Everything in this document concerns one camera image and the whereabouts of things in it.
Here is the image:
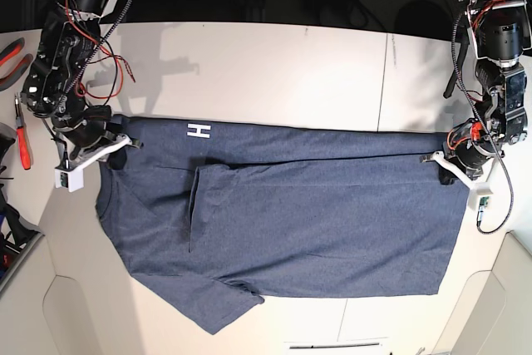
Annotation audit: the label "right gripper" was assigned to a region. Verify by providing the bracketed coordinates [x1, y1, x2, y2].
[51, 105, 143, 172]

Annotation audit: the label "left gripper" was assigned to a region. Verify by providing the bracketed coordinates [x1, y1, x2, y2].
[420, 130, 503, 195]

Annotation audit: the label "blue-grey t-shirt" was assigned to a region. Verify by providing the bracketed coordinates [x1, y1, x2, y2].
[96, 116, 469, 334]

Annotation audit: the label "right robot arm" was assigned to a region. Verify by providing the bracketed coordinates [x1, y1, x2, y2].
[22, 0, 133, 168]

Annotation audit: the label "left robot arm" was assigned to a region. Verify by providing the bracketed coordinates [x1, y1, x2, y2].
[438, 0, 531, 185]

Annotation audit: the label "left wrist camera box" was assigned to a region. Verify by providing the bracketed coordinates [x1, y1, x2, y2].
[467, 182, 493, 211]

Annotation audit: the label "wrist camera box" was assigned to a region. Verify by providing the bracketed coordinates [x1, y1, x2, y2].
[54, 168, 84, 193]
[467, 182, 493, 211]

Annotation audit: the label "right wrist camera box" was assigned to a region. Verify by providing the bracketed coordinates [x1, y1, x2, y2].
[54, 168, 84, 193]

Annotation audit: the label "braided camera cable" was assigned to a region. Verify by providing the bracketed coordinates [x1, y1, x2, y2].
[41, 0, 136, 160]
[451, 13, 516, 235]

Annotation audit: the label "orange-handled screwdriver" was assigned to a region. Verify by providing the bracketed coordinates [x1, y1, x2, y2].
[14, 94, 32, 170]

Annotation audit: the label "red-handled pliers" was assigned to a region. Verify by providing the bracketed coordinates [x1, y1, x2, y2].
[0, 37, 33, 93]

